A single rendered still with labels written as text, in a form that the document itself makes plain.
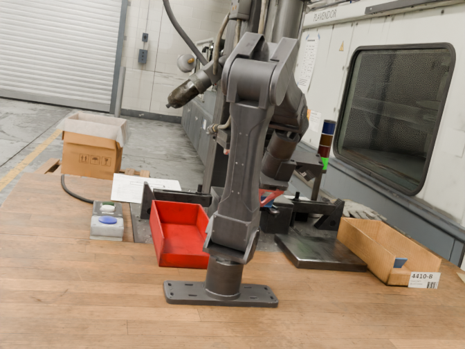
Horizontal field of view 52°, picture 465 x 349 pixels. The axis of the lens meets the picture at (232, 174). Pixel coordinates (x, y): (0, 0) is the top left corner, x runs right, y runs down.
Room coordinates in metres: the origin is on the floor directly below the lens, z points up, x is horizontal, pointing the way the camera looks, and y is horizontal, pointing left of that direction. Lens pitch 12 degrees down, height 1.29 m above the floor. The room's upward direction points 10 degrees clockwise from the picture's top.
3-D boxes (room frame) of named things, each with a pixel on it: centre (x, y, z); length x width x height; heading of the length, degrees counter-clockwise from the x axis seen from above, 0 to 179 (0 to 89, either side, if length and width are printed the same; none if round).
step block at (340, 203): (1.32, -0.29, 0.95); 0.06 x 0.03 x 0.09; 106
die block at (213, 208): (1.22, -0.06, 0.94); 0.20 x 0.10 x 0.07; 106
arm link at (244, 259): (0.80, -0.02, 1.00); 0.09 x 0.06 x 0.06; 71
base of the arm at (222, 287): (0.79, -0.02, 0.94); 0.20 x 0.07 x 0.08; 106
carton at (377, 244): (1.11, -0.39, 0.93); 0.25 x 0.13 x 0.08; 16
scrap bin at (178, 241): (1.00, 0.09, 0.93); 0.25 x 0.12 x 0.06; 16
